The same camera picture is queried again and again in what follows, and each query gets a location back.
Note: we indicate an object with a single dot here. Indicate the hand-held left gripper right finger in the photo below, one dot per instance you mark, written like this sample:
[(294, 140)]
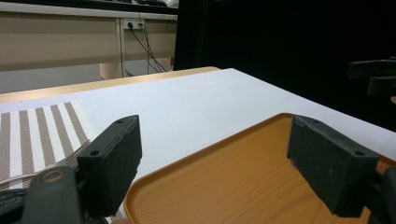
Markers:
[(330, 168)]

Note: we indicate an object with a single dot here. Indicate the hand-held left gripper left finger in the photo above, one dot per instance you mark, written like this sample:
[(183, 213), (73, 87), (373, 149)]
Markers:
[(109, 168)]

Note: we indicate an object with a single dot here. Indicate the silver fork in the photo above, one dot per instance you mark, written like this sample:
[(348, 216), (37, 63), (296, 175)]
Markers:
[(73, 160)]

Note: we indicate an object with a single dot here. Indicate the orange wooden tray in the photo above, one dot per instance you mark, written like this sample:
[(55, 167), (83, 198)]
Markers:
[(233, 180)]

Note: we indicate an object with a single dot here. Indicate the striped beige placemat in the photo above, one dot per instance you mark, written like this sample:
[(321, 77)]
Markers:
[(31, 140)]

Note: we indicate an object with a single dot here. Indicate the black curtain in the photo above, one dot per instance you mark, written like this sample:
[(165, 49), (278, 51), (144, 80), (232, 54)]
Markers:
[(280, 37)]

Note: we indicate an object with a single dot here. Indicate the white table sheet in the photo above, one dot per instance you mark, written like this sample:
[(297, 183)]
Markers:
[(202, 102)]

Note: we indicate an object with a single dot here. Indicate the beige desk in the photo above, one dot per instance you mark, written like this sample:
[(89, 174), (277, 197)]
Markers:
[(62, 46)]

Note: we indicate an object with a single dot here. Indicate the white power outlet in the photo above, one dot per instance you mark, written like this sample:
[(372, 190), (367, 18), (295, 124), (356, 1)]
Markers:
[(134, 23)]

